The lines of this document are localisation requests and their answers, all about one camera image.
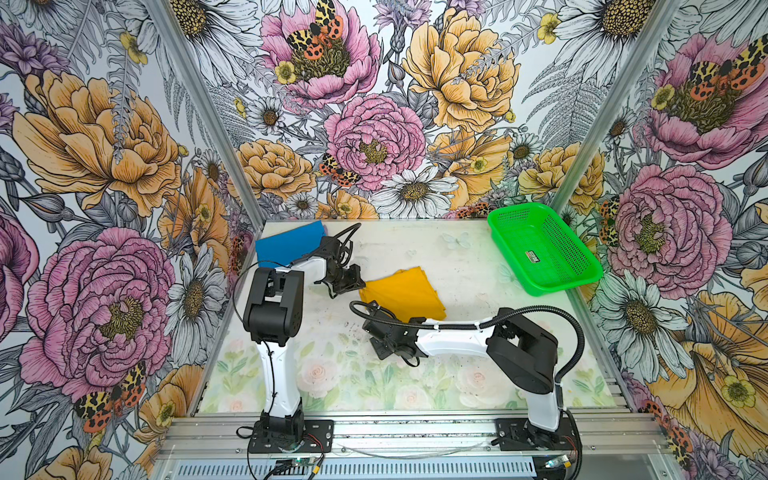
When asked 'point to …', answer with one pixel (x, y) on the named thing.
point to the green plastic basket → (541, 251)
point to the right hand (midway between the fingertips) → (386, 347)
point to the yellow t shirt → (408, 293)
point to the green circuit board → (304, 461)
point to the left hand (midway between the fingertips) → (363, 290)
